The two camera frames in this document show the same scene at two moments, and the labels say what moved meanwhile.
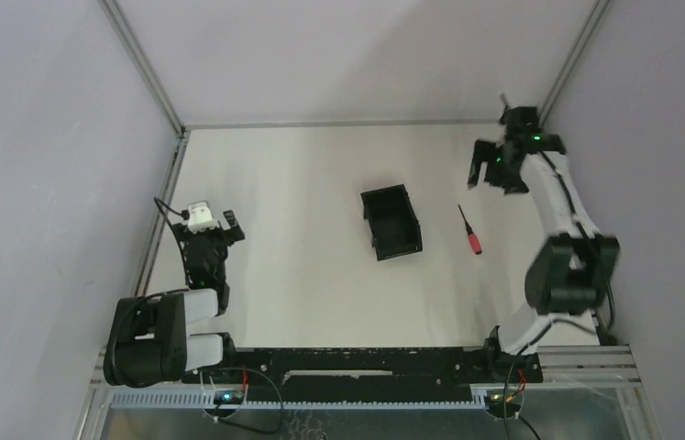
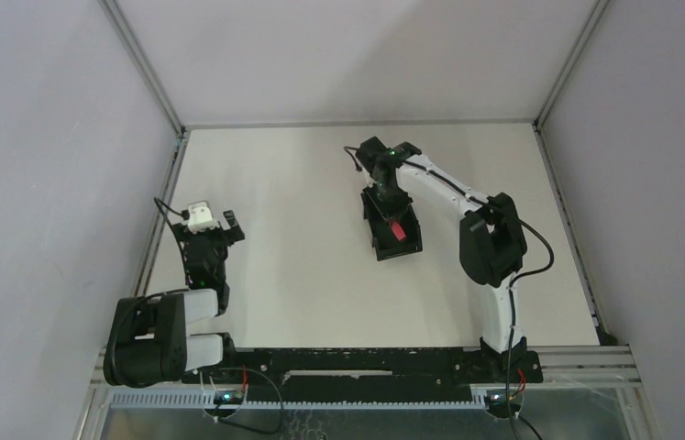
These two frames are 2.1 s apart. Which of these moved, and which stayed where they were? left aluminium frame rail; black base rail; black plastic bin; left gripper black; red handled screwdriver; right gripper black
Moved: right gripper black; red handled screwdriver
Stayed: left aluminium frame rail; black plastic bin; left gripper black; black base rail
